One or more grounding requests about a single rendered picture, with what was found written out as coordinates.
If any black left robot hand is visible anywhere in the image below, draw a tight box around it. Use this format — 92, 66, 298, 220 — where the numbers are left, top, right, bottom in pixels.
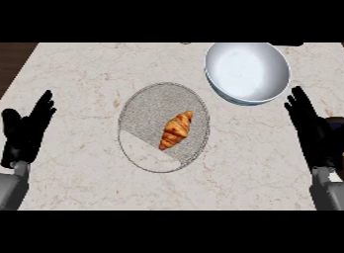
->
0, 89, 57, 170

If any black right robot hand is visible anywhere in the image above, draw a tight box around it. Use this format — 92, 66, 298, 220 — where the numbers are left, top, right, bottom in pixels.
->
283, 85, 344, 174

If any white bowl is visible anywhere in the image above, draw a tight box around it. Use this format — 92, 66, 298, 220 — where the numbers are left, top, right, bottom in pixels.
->
203, 42, 290, 107

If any grey speckled plate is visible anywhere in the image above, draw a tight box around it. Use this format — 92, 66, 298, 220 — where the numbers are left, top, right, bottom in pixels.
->
116, 81, 211, 174

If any black object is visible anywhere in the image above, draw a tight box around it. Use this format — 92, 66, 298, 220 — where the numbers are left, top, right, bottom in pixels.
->
268, 42, 305, 47

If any golden brown croissant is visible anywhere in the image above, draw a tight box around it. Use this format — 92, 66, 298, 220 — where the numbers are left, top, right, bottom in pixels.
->
157, 110, 194, 151

